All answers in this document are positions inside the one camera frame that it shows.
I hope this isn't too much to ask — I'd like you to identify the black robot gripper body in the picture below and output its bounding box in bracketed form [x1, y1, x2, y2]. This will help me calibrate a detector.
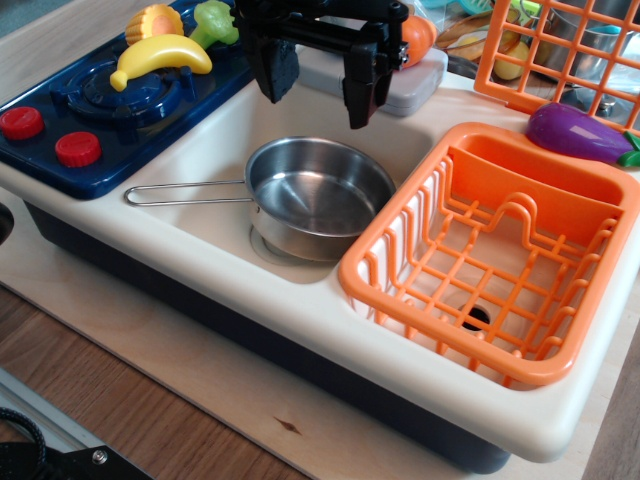
[233, 1, 409, 73]

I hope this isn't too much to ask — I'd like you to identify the red stove knob right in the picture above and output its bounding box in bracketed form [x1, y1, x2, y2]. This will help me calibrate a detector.
[54, 131, 102, 168]

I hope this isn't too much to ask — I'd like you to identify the orange plastic drying rack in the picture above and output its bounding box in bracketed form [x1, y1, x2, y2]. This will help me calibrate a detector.
[338, 123, 639, 389]

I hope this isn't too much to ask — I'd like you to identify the steel pot in background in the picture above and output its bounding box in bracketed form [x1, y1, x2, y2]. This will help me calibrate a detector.
[534, 1, 639, 94]

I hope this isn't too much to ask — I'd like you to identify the red stove knob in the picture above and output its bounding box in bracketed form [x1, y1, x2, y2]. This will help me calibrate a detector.
[0, 106, 45, 141]
[54, 131, 102, 168]

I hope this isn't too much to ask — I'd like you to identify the green toy broccoli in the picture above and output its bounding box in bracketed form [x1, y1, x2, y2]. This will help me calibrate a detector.
[189, 0, 239, 49]

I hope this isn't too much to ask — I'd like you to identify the purple toy eggplant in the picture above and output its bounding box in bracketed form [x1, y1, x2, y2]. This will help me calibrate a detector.
[525, 103, 639, 168]

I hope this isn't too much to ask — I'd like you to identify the red stove knob left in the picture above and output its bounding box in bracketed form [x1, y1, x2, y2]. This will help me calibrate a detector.
[0, 106, 45, 141]

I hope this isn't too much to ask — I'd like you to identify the yellow toy corn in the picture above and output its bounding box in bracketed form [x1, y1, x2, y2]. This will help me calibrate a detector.
[124, 4, 184, 45]

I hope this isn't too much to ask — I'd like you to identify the blue toy stove top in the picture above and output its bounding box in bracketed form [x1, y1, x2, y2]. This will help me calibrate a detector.
[1, 34, 253, 200]

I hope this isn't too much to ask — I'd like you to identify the black cable bottom left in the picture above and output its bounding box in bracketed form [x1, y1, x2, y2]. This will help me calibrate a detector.
[0, 406, 47, 480]

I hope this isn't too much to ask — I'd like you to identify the black bracket with screw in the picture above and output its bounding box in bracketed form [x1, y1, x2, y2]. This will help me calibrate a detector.
[18, 443, 152, 480]

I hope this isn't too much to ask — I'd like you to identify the cream toy sink unit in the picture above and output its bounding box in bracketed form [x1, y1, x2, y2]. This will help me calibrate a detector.
[1, 73, 639, 473]

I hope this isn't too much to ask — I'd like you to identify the orange plastic grid basket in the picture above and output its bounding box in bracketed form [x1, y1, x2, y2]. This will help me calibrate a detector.
[474, 1, 639, 134]

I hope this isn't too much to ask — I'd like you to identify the yellow toy banana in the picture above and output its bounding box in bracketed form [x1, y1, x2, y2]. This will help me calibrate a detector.
[109, 34, 213, 92]

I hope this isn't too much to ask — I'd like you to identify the small steel pan with handle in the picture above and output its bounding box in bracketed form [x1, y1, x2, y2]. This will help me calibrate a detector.
[124, 136, 396, 262]

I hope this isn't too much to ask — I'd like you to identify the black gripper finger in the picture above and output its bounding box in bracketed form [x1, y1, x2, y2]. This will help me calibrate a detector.
[342, 65, 393, 129]
[253, 38, 300, 104]

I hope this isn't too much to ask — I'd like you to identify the yellow toy lemon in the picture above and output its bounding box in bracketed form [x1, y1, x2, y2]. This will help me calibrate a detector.
[493, 42, 529, 81]

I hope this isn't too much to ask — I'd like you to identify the orange toy fruit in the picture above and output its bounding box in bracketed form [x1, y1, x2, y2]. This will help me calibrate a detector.
[402, 15, 438, 68]

